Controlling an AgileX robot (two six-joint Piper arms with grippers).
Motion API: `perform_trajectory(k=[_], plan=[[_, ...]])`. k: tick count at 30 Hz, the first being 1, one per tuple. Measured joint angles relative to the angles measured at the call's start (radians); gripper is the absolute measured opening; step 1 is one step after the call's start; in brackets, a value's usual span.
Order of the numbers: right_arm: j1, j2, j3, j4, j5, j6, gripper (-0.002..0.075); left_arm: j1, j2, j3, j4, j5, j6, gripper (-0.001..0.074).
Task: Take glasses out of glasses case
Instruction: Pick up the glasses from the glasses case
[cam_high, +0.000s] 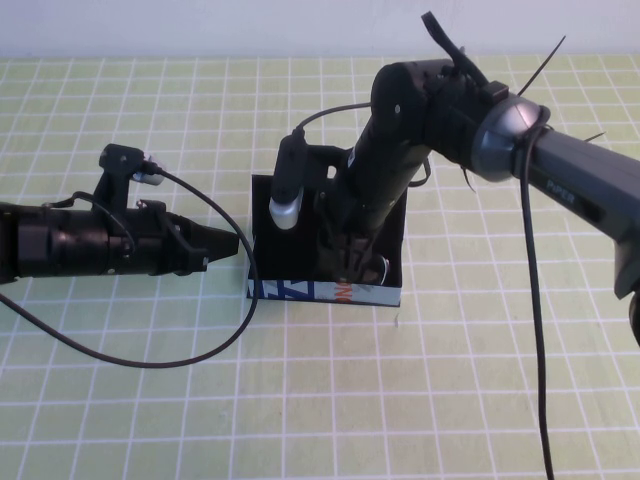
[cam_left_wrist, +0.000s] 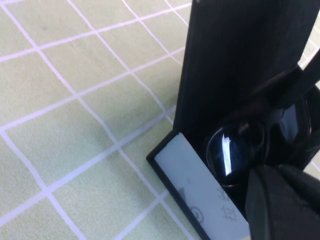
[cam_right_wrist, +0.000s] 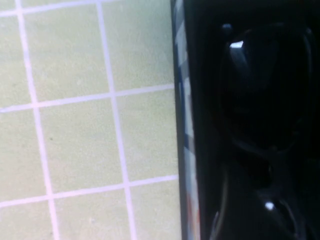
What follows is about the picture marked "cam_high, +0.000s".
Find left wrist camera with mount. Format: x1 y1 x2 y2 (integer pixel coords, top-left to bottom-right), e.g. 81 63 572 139
97 143 170 212

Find black glasses case printed front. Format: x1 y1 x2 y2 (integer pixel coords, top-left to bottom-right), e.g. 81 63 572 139
246 173 408 308

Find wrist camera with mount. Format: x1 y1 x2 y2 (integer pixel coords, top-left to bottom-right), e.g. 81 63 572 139
97 143 170 212
267 128 347 232

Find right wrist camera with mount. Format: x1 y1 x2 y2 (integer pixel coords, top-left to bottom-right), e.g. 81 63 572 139
267 128 347 232

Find black right camera cable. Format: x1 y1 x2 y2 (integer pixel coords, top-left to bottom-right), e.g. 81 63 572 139
293 100 556 480

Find black frame glasses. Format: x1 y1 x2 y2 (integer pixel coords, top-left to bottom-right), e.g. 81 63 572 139
349 252 393 288

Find green white-grid tablecloth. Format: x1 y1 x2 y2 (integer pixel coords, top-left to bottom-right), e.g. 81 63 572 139
0 55 640 480

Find long black zip tie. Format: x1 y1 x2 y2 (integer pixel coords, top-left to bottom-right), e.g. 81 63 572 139
516 34 569 97

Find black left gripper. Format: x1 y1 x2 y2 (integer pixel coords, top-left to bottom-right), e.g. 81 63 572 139
131 199 242 279

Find black camera cable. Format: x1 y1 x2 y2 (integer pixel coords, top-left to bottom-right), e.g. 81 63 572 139
0 168 261 370
293 100 556 480

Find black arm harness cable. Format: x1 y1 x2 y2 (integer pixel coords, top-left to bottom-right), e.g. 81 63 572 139
420 11 509 104

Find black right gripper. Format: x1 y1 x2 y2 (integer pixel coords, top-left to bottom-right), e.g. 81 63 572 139
316 143 427 286

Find black left camera cable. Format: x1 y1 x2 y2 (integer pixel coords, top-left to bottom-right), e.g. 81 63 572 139
0 168 261 370

